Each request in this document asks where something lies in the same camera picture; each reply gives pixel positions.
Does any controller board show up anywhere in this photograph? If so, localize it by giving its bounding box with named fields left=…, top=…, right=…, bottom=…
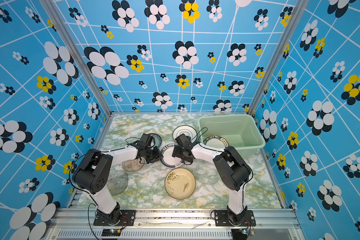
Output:
left=231, top=229, right=248, bottom=240
left=102, top=229, right=122, bottom=238

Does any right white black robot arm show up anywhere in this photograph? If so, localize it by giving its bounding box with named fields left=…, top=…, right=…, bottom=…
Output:
left=173, top=134, right=253, bottom=226

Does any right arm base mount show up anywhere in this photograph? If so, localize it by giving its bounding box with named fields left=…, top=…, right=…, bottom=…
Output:
left=210, top=210, right=256, bottom=228

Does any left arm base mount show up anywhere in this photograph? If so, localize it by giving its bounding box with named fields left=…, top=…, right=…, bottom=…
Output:
left=93, top=210, right=136, bottom=227

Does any beige bamboo print plate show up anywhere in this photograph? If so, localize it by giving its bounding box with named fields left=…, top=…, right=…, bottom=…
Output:
left=165, top=168, right=196, bottom=200

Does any green rim HAO SHI plate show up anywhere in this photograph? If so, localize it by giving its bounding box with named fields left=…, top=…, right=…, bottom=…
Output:
left=203, top=135, right=229, bottom=149

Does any greenish glass plate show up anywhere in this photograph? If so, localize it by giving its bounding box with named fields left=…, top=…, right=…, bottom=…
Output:
left=107, top=170, right=129, bottom=196

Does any left controller board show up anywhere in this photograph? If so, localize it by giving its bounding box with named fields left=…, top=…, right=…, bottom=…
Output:
left=102, top=229, right=122, bottom=238

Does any white plate cloud emblem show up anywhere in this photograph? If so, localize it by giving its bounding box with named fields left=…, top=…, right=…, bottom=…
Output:
left=173, top=125, right=197, bottom=142

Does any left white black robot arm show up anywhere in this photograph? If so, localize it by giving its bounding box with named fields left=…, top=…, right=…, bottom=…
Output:
left=73, top=134, right=162, bottom=225

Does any blue patterned small plate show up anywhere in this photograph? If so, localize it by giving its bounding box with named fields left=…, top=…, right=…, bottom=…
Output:
left=149, top=133, right=162, bottom=148

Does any green red rim white plate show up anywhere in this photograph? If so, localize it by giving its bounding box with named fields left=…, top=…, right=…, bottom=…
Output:
left=160, top=144, right=184, bottom=169

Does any light green plastic bin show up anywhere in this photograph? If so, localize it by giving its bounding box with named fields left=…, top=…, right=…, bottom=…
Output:
left=198, top=115, right=265, bottom=160

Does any right controller board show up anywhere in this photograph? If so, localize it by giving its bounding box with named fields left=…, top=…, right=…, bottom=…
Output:
left=231, top=229, right=248, bottom=240

